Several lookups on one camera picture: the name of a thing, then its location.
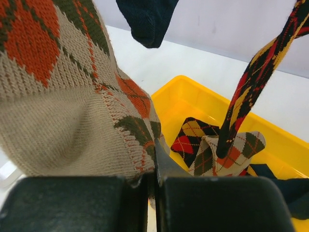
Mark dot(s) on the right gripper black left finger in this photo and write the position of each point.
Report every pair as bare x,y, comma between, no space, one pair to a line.
75,204

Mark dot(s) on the brown argyle sock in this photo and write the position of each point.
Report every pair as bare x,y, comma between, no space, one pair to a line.
244,147

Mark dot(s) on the yellow plastic tray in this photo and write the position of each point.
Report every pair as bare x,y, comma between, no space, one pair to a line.
181,97

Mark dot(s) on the hanging dark argyle sock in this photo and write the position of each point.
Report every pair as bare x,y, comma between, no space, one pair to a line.
257,74

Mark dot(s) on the dark argyle sock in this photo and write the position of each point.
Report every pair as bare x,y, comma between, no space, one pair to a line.
257,74
189,137

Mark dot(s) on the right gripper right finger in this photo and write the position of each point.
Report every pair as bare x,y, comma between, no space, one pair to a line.
186,203

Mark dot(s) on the small navy sock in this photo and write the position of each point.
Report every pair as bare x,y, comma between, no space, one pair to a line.
148,19

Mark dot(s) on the beige argyle sock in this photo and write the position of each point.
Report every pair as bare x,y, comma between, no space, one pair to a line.
66,108

